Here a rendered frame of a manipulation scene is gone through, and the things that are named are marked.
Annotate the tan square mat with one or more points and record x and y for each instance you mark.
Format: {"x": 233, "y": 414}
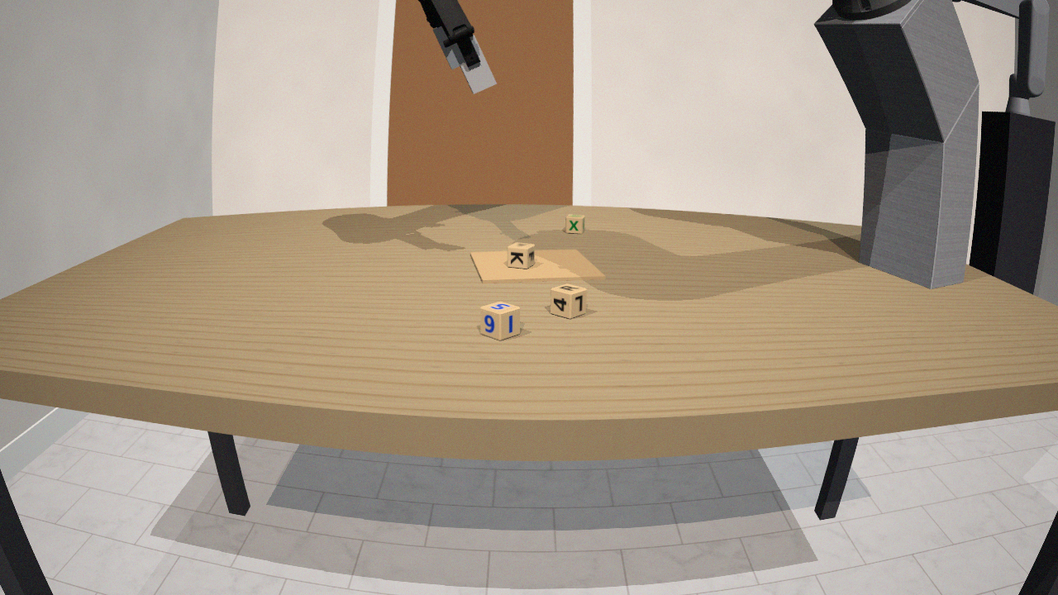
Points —
{"x": 550, "y": 265}

